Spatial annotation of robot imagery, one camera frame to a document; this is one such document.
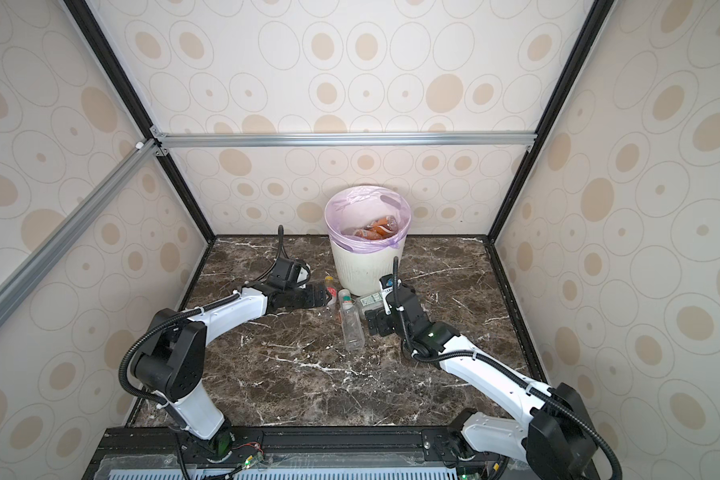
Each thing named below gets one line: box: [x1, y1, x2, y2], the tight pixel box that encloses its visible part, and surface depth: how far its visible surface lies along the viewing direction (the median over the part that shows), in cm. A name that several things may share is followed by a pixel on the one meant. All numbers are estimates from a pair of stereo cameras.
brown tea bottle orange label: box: [353, 215, 399, 240], surface depth 99 cm
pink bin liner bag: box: [324, 185, 412, 254], surface depth 97 cm
